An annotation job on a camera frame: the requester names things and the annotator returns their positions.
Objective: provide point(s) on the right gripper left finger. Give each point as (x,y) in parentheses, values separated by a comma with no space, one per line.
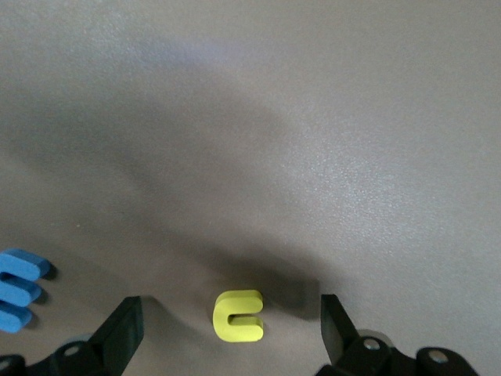
(117,333)

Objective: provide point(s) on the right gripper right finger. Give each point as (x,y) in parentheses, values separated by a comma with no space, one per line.
(340,344)

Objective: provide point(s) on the yellow foam letter u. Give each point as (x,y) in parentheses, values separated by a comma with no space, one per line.
(221,317)

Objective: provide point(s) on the blue foam letter m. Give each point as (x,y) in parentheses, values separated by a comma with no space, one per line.
(15,291)

